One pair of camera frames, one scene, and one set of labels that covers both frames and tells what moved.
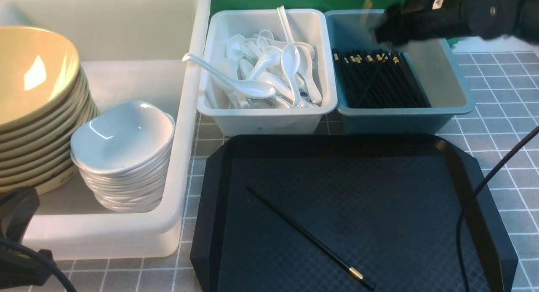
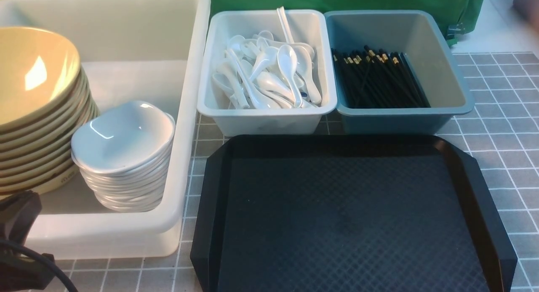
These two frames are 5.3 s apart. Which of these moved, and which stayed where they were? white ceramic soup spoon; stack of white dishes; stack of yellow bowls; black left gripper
Moved: white ceramic soup spoon
Stayed: stack of white dishes; black left gripper; stack of yellow bowls
